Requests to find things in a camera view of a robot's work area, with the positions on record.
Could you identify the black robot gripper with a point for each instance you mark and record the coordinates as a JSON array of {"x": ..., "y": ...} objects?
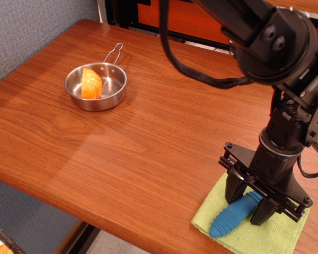
[{"x": 268, "y": 171}]

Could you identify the blue handled metal spoon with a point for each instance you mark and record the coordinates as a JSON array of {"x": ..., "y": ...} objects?
[{"x": 233, "y": 215}]

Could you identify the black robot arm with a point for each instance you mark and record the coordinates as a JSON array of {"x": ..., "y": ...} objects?
[{"x": 277, "y": 47}]

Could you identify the small steel pot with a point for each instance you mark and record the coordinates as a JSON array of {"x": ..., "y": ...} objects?
[{"x": 113, "y": 80}]

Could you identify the green folded cloth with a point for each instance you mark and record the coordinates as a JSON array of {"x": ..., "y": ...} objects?
[{"x": 277, "y": 235}]

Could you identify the orange toy fruit slice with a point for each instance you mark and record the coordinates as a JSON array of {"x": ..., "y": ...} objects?
[{"x": 91, "y": 87}]

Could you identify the orange object in basket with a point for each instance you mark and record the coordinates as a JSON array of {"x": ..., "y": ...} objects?
[{"x": 4, "y": 249}]

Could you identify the orange panel black frame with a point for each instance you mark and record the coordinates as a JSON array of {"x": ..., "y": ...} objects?
[{"x": 186, "y": 20}]

